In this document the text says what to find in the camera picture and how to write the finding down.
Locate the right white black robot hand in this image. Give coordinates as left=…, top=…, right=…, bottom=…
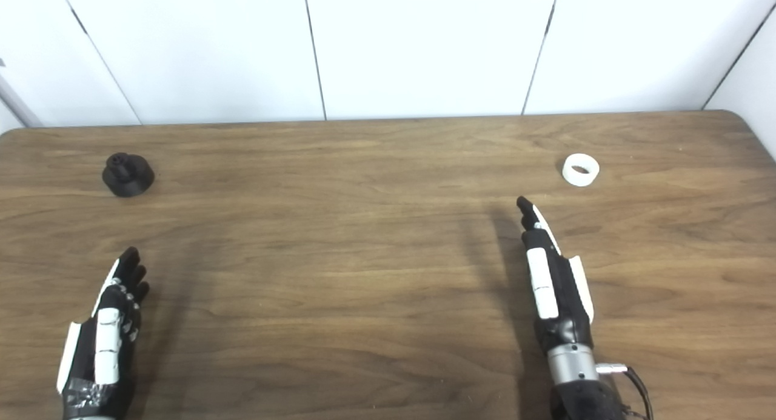
left=517, top=196, right=595, bottom=352

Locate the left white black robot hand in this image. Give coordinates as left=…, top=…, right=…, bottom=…
left=56, top=247, right=150, bottom=419

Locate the white plastic ring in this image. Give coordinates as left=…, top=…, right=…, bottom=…
left=561, top=153, right=600, bottom=187

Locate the round black plastic part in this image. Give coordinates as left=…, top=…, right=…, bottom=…
left=102, top=153, right=155, bottom=198

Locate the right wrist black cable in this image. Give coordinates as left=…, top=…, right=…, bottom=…
left=596, top=362, right=654, bottom=420

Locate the grey wall corner post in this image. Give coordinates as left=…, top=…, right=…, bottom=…
left=0, top=59, right=43, bottom=128

